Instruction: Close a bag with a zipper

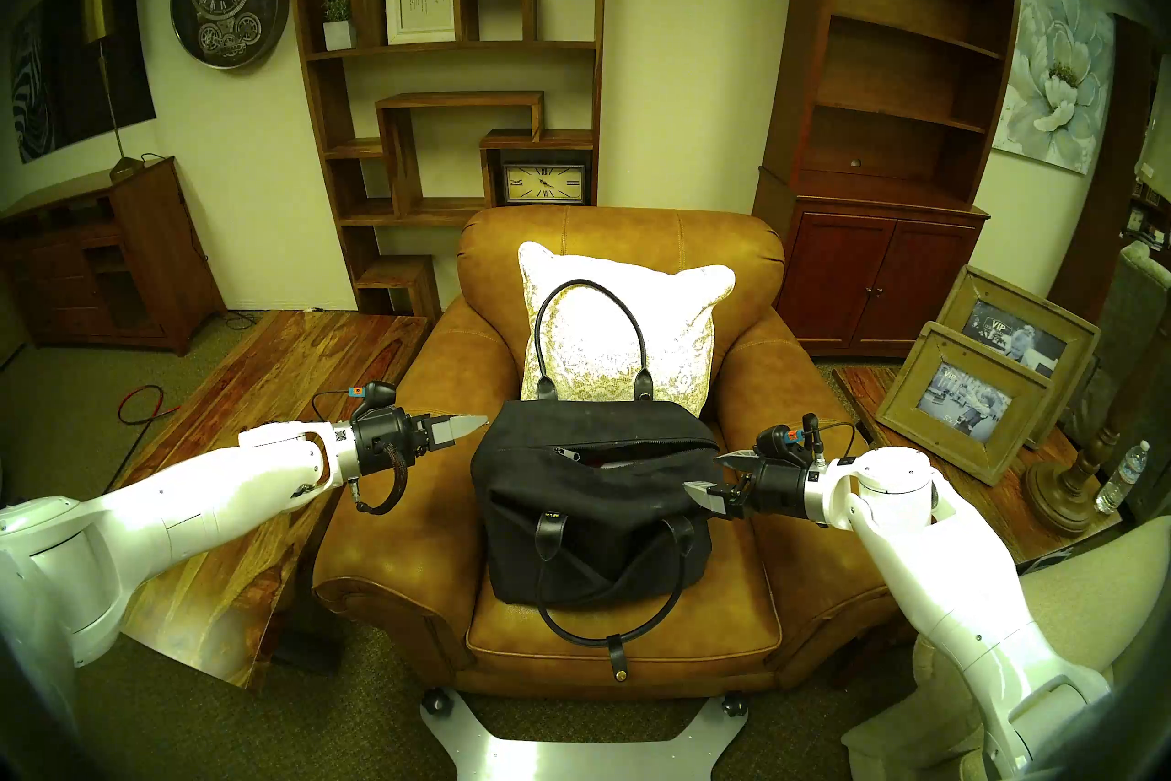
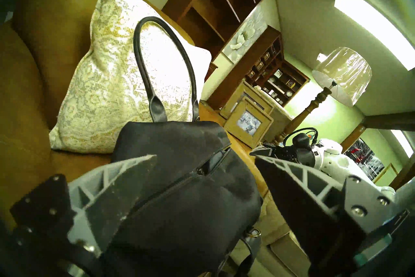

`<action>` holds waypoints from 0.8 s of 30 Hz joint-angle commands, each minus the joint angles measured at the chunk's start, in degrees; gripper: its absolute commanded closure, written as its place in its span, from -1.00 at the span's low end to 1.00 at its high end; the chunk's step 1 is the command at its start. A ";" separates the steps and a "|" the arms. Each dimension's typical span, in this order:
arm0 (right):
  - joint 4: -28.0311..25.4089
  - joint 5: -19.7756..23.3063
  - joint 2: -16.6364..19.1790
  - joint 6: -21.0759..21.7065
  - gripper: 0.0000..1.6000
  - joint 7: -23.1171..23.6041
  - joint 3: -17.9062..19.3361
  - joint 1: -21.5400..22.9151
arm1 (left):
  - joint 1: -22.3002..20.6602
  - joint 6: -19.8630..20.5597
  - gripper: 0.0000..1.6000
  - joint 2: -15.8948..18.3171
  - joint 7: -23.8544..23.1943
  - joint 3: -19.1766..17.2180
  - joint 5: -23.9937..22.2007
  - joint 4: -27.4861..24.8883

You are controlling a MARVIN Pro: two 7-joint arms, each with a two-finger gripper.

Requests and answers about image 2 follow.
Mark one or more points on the beige upholstered chair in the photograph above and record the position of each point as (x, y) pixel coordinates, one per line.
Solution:
(280, 120)

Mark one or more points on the cream patterned cushion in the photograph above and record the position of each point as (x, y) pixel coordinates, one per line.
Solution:
(107, 85)

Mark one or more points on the fluorescent ceiling light panel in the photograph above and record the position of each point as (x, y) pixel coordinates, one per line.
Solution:
(373, 23)
(402, 143)

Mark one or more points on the turned wood table lamp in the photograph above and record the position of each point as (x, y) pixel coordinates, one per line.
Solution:
(343, 75)

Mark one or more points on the large rustic wood picture frame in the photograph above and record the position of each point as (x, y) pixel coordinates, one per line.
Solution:
(238, 91)

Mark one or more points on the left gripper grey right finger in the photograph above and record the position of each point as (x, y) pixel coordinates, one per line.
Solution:
(311, 214)

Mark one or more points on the red black wall picture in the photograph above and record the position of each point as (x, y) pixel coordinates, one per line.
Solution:
(364, 158)

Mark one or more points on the small rustic wood picture frame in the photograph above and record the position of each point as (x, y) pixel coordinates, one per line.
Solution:
(248, 122)

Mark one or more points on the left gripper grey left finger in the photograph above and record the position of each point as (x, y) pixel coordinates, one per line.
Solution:
(107, 195)

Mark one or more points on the dark bookcase with small items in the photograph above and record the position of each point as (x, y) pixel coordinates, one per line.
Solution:
(253, 62)

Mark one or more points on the beige fabric sofa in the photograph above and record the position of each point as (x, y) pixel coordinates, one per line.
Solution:
(275, 224)

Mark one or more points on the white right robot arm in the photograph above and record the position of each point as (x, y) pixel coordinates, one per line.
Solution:
(337, 162)

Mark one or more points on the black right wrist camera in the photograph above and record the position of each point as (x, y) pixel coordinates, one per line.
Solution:
(301, 140)

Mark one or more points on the tan leather armchair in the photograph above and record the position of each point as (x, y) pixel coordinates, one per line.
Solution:
(32, 52)

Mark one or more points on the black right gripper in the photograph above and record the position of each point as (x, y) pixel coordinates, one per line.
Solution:
(298, 156)

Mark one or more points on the black zipper handbag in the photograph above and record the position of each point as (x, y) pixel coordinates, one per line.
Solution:
(194, 214)

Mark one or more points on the white flower painting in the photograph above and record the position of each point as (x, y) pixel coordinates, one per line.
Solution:
(244, 36)

